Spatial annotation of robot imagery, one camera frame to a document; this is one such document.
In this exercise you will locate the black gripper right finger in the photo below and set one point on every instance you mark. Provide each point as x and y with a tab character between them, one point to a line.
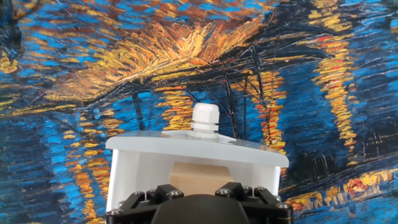
267	207

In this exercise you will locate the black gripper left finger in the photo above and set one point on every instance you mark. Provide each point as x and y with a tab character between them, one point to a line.
136	207

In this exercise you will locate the wooden cube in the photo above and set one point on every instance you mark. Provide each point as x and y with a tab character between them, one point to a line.
199	177

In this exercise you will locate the white plastic box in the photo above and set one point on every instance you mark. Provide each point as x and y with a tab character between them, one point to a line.
186	147

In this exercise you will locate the starry night painted tablecloth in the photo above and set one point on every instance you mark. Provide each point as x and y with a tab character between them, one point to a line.
77	77

